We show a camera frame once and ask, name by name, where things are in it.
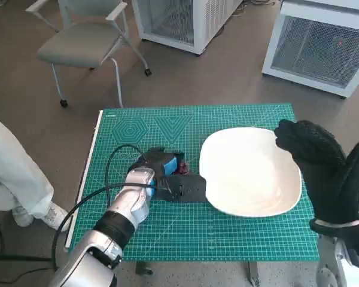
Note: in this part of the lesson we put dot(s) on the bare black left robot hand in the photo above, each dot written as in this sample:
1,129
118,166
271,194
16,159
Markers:
169,163

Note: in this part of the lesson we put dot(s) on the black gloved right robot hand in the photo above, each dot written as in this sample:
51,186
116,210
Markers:
329,170

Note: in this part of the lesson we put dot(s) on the red toy grape bunch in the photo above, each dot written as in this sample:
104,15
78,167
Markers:
184,168

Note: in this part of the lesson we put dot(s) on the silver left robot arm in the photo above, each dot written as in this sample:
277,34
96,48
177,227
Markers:
131,200

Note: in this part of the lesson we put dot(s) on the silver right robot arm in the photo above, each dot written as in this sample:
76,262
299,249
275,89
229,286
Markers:
329,260

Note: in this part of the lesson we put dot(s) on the white plate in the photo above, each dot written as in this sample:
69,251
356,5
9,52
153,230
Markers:
248,176

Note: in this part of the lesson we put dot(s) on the green cutting mat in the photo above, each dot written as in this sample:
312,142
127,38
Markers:
191,230

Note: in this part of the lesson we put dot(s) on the metal table leg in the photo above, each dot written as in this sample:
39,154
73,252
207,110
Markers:
144,267
253,273

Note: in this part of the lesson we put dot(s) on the white mesh-sided cabinet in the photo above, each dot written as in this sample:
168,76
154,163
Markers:
317,51
179,21

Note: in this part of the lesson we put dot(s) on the grey chair with castors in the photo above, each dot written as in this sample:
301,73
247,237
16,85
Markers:
74,45

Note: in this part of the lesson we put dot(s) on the person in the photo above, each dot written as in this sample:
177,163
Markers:
15,167

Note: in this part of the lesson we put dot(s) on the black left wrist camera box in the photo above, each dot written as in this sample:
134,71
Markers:
188,188

